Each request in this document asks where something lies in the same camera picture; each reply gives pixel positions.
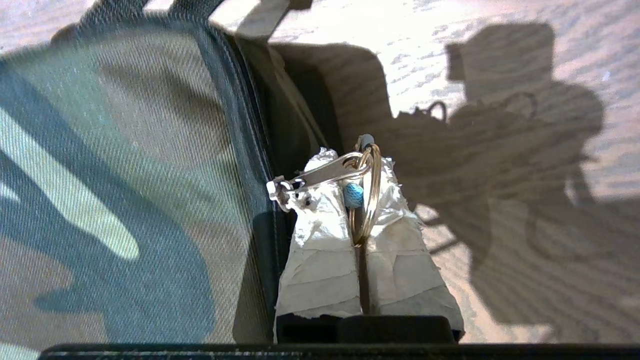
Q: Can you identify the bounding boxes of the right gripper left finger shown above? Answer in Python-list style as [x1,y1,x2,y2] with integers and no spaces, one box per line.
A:
[273,147,363,345]

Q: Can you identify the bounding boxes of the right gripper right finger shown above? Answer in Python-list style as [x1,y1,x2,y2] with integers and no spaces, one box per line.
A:
[364,156,466,343]

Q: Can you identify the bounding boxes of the gold key ring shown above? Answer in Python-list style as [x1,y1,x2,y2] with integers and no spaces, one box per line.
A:
[349,143,383,248]

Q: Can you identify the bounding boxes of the metal zipper pull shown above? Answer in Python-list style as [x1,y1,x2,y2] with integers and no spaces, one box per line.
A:
[266,152,372,213]

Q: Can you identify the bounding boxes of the camouflage bag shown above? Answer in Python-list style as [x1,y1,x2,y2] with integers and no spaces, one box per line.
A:
[0,0,346,360]

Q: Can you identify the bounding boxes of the blue bead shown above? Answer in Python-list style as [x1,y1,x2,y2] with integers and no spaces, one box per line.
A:
[344,182,365,210]

